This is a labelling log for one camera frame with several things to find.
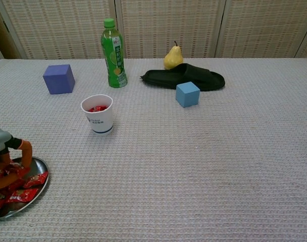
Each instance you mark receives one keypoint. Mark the black slipper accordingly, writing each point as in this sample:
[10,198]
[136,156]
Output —
[194,75]

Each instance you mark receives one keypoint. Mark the brown wooden board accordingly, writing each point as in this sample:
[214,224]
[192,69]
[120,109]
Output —
[2,32]

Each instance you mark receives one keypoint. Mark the red candy packets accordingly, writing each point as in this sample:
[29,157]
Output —
[22,195]

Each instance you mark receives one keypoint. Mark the white woven tablecloth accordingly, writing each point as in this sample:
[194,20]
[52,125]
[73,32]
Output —
[194,164]

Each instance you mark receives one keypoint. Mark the green plastic drink bottle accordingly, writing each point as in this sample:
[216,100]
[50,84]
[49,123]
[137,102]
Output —
[114,63]

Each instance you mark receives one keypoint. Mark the white paper cup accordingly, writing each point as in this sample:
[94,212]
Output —
[100,123]

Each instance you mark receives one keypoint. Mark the yellow pear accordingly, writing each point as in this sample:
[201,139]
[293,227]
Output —
[173,59]

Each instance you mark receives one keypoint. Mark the purple foam cube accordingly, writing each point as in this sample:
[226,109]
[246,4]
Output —
[58,80]

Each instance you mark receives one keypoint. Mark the round silver metal plate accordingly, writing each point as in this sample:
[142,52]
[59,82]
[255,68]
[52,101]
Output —
[40,166]

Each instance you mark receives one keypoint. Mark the light blue foam cube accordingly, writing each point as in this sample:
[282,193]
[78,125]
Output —
[187,97]

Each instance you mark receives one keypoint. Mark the red candy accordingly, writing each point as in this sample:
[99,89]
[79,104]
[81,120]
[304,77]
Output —
[98,109]

